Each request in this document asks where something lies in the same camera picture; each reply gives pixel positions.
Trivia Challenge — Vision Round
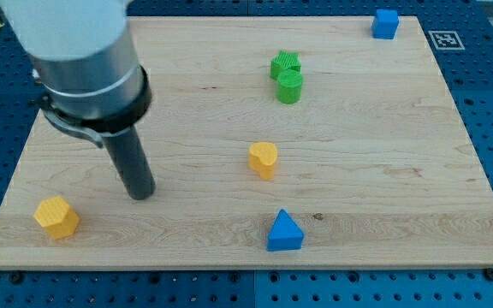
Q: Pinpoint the blue triangle block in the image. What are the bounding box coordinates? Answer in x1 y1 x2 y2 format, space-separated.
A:
266 209 305 252

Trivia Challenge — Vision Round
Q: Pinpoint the yellow heart block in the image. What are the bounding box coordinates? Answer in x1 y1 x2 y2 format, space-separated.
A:
248 142 278 181

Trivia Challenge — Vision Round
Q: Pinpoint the yellow hexagon block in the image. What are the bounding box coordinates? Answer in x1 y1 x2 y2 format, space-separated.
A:
33 196 80 240

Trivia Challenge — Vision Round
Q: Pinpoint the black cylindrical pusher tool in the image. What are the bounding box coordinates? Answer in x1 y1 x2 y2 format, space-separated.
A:
102 126 156 200

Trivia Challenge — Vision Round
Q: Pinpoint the white fiducial marker tag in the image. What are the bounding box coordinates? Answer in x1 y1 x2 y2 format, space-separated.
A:
429 30 465 50

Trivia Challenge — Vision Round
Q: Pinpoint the black clamp ring with lever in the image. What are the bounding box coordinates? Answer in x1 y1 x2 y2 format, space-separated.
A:
36 66 153 150

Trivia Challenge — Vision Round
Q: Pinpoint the light wooden board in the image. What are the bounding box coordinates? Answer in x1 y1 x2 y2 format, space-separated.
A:
0 16 493 271

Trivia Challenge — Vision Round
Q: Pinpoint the blue cube block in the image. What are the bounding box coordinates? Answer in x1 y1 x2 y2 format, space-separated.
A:
371 9 400 39

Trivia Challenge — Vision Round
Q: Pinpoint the green star block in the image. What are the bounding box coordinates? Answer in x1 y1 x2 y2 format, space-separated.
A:
270 50 301 80

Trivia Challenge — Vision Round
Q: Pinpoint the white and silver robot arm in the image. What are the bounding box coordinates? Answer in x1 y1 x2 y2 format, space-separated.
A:
0 0 146 120

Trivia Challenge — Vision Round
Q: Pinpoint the green cylinder block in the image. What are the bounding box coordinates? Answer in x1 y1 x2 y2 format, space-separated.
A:
276 69 303 104

